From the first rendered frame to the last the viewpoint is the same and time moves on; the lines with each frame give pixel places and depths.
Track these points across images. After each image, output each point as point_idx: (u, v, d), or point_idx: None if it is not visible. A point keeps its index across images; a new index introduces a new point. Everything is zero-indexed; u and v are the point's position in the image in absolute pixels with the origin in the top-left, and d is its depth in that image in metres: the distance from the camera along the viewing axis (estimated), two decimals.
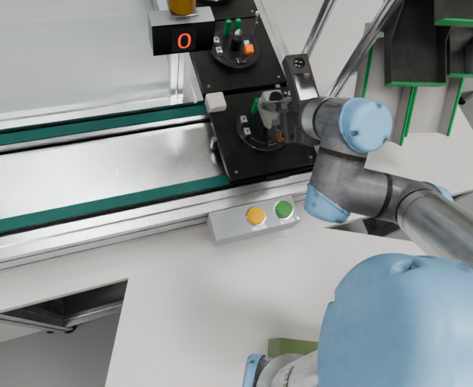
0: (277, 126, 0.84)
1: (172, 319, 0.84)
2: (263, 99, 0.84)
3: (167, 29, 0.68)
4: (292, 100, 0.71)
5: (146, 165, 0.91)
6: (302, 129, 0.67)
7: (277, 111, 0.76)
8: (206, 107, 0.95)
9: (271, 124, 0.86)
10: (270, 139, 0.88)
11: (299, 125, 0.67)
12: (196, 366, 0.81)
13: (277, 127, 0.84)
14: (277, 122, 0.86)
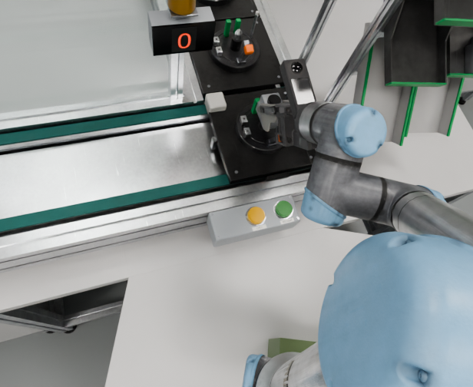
0: (277, 126, 0.84)
1: (172, 319, 0.84)
2: (262, 102, 0.85)
3: (167, 29, 0.68)
4: (289, 104, 0.72)
5: (146, 165, 0.91)
6: (299, 133, 0.68)
7: (276, 114, 0.78)
8: (206, 107, 0.95)
9: (269, 127, 0.87)
10: (270, 139, 0.88)
11: (297, 129, 0.68)
12: (196, 366, 0.81)
13: (277, 127, 0.84)
14: (276, 125, 0.87)
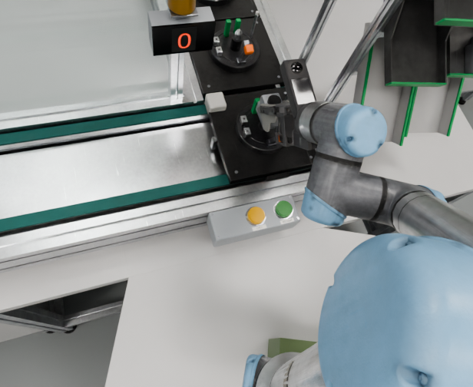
0: (277, 126, 0.84)
1: (172, 319, 0.84)
2: (262, 102, 0.85)
3: (167, 29, 0.68)
4: (289, 104, 0.72)
5: (146, 165, 0.91)
6: (299, 133, 0.68)
7: (276, 115, 0.78)
8: (206, 107, 0.95)
9: (269, 127, 0.87)
10: (270, 139, 0.88)
11: (297, 129, 0.68)
12: (196, 366, 0.81)
13: (277, 127, 0.84)
14: (276, 125, 0.87)
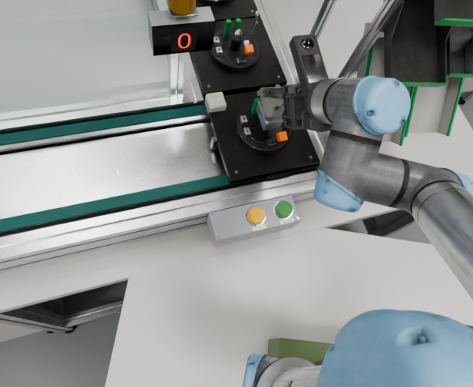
0: (277, 126, 0.84)
1: (172, 319, 0.84)
2: (262, 103, 0.85)
3: (167, 29, 0.68)
4: (299, 84, 0.67)
5: (146, 165, 0.91)
6: (311, 114, 0.63)
7: (282, 97, 0.72)
8: (206, 107, 0.95)
9: (269, 127, 0.87)
10: (270, 139, 0.88)
11: (308, 109, 0.63)
12: (196, 366, 0.81)
13: (277, 127, 0.84)
14: (276, 126, 0.87)
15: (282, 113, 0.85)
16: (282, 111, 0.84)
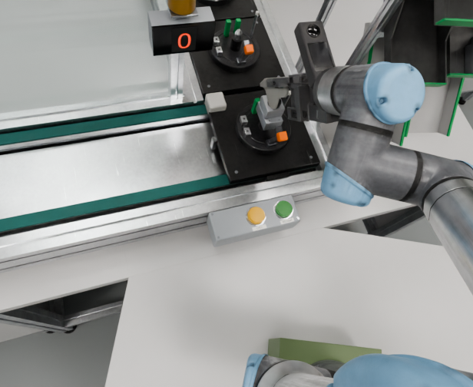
0: (277, 126, 0.84)
1: (172, 319, 0.84)
2: (262, 103, 0.85)
3: (167, 29, 0.68)
4: (305, 74, 0.64)
5: (146, 165, 0.91)
6: (317, 104, 0.60)
7: (286, 87, 0.69)
8: (206, 107, 0.95)
9: (269, 127, 0.87)
10: (270, 139, 0.88)
11: (315, 99, 0.60)
12: (196, 366, 0.81)
13: (277, 127, 0.84)
14: (276, 126, 0.87)
15: (282, 113, 0.85)
16: (282, 111, 0.84)
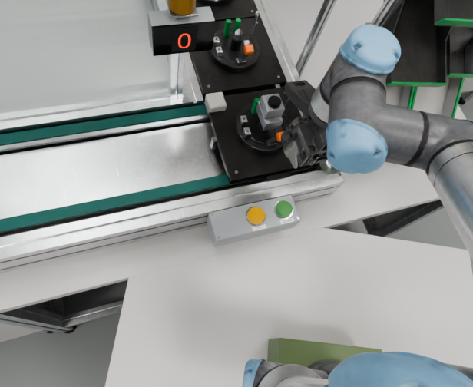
0: (277, 126, 0.84)
1: (172, 319, 0.84)
2: (262, 103, 0.85)
3: (167, 29, 0.68)
4: (302, 117, 0.69)
5: (146, 165, 0.91)
6: (316, 120, 0.62)
7: (296, 141, 0.73)
8: (206, 107, 0.95)
9: (269, 127, 0.87)
10: (270, 139, 0.88)
11: (312, 118, 0.62)
12: (196, 366, 0.81)
13: (277, 127, 0.84)
14: (276, 126, 0.87)
15: (282, 113, 0.85)
16: (282, 111, 0.84)
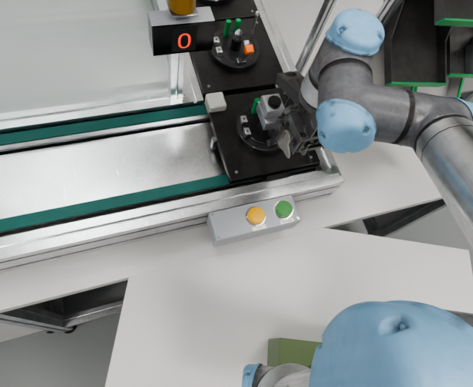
0: None
1: (172, 319, 0.84)
2: (262, 103, 0.85)
3: (167, 29, 0.68)
4: (293, 105, 0.71)
5: (146, 165, 0.91)
6: (305, 107, 0.63)
7: (288, 130, 0.75)
8: (206, 107, 0.95)
9: (269, 127, 0.87)
10: (270, 139, 0.88)
11: (302, 104, 0.64)
12: (196, 366, 0.81)
13: None
14: None
15: (282, 113, 0.85)
16: (282, 111, 0.84)
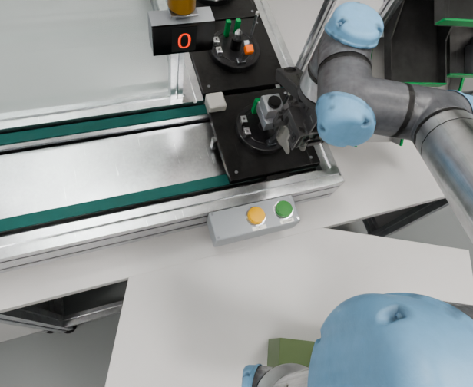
0: None
1: (172, 319, 0.84)
2: (262, 103, 0.85)
3: (167, 29, 0.68)
4: (292, 100, 0.71)
5: (146, 165, 0.91)
6: (305, 101, 0.63)
7: (287, 126, 0.75)
8: (206, 107, 0.95)
9: (269, 127, 0.87)
10: (270, 138, 0.88)
11: (302, 99, 0.64)
12: (196, 366, 0.81)
13: None
14: None
15: None
16: None
